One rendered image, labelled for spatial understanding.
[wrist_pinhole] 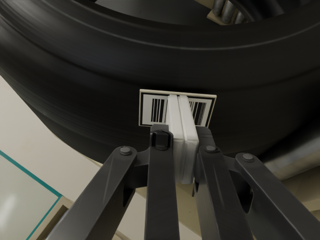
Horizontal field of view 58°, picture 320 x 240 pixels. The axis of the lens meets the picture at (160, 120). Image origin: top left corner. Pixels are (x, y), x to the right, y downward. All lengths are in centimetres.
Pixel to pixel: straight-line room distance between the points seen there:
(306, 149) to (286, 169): 6
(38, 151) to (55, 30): 359
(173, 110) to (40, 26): 14
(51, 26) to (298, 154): 28
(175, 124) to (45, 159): 360
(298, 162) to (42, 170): 343
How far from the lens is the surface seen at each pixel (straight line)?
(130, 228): 342
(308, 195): 40
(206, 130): 19
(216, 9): 95
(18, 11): 29
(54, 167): 369
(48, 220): 93
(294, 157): 36
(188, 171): 17
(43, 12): 28
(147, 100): 23
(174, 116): 18
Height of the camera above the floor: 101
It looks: 9 degrees up
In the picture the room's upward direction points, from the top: 58 degrees counter-clockwise
